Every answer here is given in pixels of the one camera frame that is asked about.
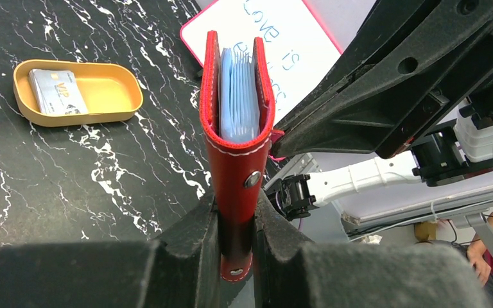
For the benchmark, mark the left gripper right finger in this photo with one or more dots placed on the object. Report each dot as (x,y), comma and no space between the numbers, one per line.
(291,270)

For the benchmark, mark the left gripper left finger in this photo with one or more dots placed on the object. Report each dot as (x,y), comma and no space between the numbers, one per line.
(180,268)

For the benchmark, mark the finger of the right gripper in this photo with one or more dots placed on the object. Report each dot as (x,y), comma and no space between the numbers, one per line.
(409,65)

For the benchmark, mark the red card holder wallet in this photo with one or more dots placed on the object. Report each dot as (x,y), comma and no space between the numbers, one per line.
(237,113)

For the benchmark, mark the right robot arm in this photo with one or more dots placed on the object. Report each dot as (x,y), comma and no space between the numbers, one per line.
(453,150)

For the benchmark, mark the white card in tray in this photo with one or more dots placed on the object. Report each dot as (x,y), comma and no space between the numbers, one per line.
(57,92)

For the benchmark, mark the orange oval tray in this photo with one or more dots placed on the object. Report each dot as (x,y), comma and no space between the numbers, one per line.
(88,93)

